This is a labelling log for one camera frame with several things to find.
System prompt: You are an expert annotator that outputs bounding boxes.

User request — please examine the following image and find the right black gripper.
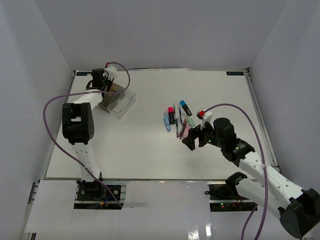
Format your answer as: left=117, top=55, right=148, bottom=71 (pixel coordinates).
left=181, top=118, right=225, bottom=151

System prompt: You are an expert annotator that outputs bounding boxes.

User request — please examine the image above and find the blue ink gel pen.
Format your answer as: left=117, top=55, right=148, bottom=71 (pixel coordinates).
left=178, top=105, right=183, bottom=125

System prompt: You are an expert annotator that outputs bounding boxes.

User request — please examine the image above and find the purple ink gel pen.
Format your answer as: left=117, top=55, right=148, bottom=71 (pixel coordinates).
left=174, top=118, right=179, bottom=138

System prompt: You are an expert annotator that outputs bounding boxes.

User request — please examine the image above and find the blue cap highlighter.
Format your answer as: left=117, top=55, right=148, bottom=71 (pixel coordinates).
left=179, top=100, right=192, bottom=117

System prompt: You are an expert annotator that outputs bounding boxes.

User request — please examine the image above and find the pink cap highlighter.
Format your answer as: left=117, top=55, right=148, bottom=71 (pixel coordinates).
left=168, top=106, right=175, bottom=125

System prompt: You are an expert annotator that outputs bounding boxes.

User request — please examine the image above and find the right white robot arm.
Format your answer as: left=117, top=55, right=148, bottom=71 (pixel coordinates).
left=182, top=117, right=320, bottom=239

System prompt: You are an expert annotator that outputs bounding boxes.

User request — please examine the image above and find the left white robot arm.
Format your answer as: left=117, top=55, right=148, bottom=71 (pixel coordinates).
left=62, top=68, right=107, bottom=200

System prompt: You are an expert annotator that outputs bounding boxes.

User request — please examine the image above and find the light pink correction pen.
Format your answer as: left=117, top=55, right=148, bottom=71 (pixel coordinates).
left=182, top=123, right=190, bottom=139

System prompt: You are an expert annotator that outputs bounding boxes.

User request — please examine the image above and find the light green correction pen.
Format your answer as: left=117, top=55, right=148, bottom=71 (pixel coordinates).
left=182, top=112, right=196, bottom=128

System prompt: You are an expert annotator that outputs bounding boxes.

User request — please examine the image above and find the red ink gel pen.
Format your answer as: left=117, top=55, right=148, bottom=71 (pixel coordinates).
left=179, top=118, right=187, bottom=139

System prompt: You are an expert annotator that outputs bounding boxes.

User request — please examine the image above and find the smoky grey plastic tray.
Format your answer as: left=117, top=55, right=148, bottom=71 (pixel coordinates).
left=98, top=83, right=125, bottom=114

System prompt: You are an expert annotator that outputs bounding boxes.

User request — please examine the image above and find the left black logo sticker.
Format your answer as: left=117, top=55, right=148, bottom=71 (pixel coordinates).
left=75, top=71, right=92, bottom=76

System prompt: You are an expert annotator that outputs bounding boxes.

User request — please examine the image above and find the black logo sticker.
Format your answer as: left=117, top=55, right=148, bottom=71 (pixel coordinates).
left=226, top=71, right=244, bottom=76
left=75, top=71, right=92, bottom=76

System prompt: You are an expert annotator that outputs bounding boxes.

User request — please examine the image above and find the light blue correction pen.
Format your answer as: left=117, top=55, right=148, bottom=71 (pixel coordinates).
left=163, top=112, right=171, bottom=132

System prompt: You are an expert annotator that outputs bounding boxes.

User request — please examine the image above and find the clear plastic tray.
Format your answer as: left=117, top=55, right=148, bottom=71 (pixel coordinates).
left=110, top=90, right=136, bottom=119

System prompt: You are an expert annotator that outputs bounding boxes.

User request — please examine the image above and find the right black logo sticker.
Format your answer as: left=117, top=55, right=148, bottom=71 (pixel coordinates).
left=226, top=71, right=244, bottom=76

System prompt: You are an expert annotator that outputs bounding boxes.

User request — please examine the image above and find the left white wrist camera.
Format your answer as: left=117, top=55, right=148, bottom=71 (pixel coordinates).
left=104, top=64, right=117, bottom=81

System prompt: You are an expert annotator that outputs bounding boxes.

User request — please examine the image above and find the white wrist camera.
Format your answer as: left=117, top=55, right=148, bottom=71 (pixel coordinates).
left=196, top=110, right=213, bottom=130
left=104, top=64, right=117, bottom=81

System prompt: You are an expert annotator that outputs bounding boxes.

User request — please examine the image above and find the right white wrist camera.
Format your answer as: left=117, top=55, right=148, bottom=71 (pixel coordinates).
left=196, top=110, right=213, bottom=130

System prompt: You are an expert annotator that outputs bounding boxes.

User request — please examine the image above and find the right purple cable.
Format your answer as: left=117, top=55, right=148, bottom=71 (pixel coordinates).
left=199, top=103, right=270, bottom=240

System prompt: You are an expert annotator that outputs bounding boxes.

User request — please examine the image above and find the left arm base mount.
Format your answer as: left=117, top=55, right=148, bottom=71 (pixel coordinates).
left=73, top=180, right=123, bottom=210

